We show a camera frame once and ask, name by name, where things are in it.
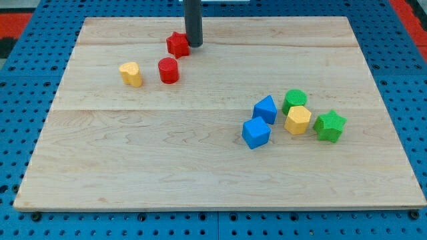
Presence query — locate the blue cube block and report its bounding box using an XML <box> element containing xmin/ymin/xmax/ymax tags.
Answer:
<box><xmin>242</xmin><ymin>117</ymin><xmax>271</xmax><ymax>149</ymax></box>

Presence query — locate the yellow heart block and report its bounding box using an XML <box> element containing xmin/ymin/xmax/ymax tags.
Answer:
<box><xmin>119</xmin><ymin>62</ymin><xmax>143</xmax><ymax>87</ymax></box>

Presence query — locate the blue triangular prism block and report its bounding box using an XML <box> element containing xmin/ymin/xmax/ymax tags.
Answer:
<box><xmin>252</xmin><ymin>95</ymin><xmax>277</xmax><ymax>125</ymax></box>

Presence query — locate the light wooden board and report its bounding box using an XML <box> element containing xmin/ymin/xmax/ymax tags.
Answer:
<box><xmin>14</xmin><ymin>17</ymin><xmax>426</xmax><ymax>212</ymax></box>

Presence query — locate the red cylinder block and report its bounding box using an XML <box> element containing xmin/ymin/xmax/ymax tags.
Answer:
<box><xmin>158</xmin><ymin>57</ymin><xmax>179</xmax><ymax>84</ymax></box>

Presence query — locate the green cylinder block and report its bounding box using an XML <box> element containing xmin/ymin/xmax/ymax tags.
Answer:
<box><xmin>282</xmin><ymin>89</ymin><xmax>308</xmax><ymax>115</ymax></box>

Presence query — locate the red star block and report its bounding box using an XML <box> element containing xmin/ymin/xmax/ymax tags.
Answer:
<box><xmin>166</xmin><ymin>31</ymin><xmax>190</xmax><ymax>59</ymax></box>

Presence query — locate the yellow hexagon block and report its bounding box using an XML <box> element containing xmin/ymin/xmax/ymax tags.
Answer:
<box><xmin>284</xmin><ymin>106</ymin><xmax>312</xmax><ymax>135</ymax></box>

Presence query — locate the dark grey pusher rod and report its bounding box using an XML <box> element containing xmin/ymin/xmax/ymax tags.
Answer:
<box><xmin>183</xmin><ymin>0</ymin><xmax>203</xmax><ymax>48</ymax></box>

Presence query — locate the green star block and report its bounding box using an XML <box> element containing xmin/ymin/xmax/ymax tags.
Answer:
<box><xmin>313</xmin><ymin>110</ymin><xmax>347</xmax><ymax>143</ymax></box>

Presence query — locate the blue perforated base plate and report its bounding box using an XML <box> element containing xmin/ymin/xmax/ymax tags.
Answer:
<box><xmin>1</xmin><ymin>1</ymin><xmax>426</xmax><ymax>239</ymax></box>

